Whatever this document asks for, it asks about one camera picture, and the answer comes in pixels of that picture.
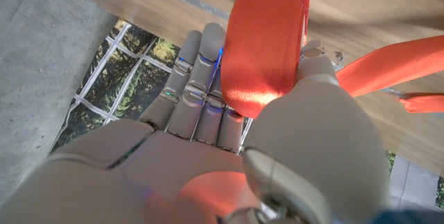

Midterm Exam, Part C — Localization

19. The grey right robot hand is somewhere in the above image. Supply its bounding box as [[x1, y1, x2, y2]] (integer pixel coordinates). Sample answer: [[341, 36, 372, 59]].
[[0, 21, 389, 224]]

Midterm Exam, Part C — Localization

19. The orange satin ribbon roll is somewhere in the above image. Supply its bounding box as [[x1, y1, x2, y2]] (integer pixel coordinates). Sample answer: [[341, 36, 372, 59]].
[[220, 0, 444, 119]]

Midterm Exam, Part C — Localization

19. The printed window forest backdrop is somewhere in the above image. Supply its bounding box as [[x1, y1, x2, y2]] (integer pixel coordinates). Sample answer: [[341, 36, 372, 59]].
[[50, 17, 444, 211]]

